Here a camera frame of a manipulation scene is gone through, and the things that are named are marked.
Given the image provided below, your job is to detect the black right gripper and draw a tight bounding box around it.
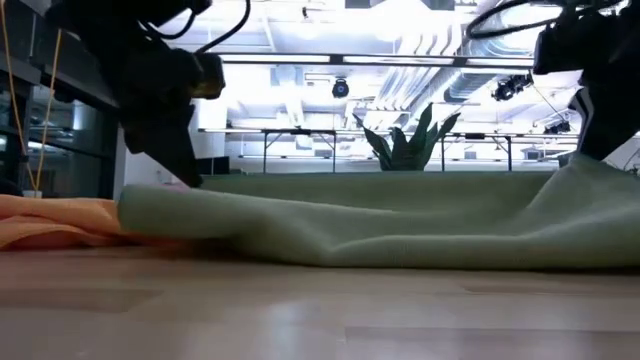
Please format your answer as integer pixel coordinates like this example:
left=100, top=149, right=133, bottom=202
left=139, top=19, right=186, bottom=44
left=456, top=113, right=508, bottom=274
left=568, top=2, right=640, bottom=161

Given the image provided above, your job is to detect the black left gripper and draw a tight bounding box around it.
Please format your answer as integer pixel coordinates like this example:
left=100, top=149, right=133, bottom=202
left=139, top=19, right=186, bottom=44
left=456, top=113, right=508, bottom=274
left=118, top=49, right=204, bottom=189

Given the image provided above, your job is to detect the light green microfiber towel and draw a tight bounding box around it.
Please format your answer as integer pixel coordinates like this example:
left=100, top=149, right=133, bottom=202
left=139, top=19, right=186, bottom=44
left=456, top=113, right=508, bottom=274
left=117, top=152, right=640, bottom=271

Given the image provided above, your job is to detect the orange microfiber towel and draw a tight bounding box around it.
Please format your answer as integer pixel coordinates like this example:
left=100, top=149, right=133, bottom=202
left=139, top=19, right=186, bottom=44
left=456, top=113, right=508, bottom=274
left=0, top=193, right=171, bottom=251

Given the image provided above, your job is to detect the black computer monitor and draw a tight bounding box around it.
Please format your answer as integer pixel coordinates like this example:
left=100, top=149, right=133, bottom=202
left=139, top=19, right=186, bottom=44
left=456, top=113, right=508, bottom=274
left=197, top=156, right=231, bottom=175

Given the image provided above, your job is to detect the long ceiling light bar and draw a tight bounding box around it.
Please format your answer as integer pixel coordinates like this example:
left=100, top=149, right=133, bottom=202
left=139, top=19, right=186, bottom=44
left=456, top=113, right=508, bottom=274
left=219, top=52, right=536, bottom=69

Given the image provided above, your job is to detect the green snake plant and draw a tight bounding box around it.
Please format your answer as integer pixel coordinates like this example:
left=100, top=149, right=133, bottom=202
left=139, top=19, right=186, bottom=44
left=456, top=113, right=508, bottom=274
left=352, top=102, right=461, bottom=173

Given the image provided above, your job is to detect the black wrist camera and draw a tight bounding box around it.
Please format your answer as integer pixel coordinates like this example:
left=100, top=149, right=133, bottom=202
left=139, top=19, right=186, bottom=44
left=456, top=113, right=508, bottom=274
left=192, top=51, right=227, bottom=100
left=532, top=22, right=581, bottom=76

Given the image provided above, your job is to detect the black looped cable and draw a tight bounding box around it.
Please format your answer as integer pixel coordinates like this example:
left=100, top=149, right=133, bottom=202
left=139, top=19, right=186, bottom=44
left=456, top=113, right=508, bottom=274
left=464, top=0, right=624, bottom=41
left=137, top=0, right=251, bottom=55

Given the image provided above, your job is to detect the yellow extension cable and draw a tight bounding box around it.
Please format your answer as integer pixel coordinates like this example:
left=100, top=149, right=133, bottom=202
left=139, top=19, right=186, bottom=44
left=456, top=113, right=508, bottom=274
left=0, top=0, right=65, bottom=194

